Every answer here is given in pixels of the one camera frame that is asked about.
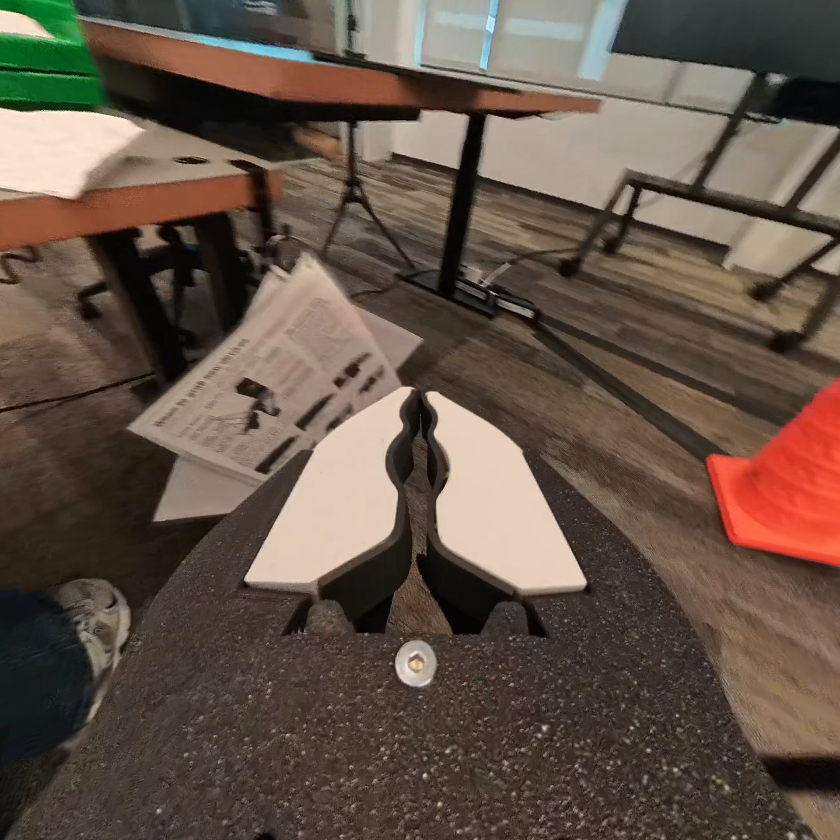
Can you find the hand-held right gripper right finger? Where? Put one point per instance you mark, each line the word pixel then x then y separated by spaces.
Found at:
pixel 505 512

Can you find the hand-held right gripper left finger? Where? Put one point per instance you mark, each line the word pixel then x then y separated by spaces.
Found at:
pixel 335 512

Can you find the printed leaflet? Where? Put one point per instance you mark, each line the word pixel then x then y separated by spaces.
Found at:
pixel 276 381

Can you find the black power strip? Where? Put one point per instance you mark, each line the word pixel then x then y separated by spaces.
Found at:
pixel 499 295

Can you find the person's grey shoe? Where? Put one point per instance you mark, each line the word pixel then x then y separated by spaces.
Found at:
pixel 99 624

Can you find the orange traffic cone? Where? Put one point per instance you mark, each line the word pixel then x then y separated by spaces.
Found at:
pixel 788 486

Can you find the person's leg in jeans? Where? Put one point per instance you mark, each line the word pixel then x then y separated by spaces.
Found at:
pixel 33 676

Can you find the brown edged table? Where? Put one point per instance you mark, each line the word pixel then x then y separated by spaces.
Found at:
pixel 394 85

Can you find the large black screen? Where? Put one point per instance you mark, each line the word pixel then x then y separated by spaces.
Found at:
pixel 735 33

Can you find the green plastic bin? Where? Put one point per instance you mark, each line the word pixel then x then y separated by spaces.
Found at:
pixel 46 53

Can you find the black camera tripod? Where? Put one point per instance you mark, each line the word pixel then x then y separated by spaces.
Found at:
pixel 357 197

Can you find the black metal cart frame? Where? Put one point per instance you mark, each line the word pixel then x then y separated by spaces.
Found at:
pixel 735 197

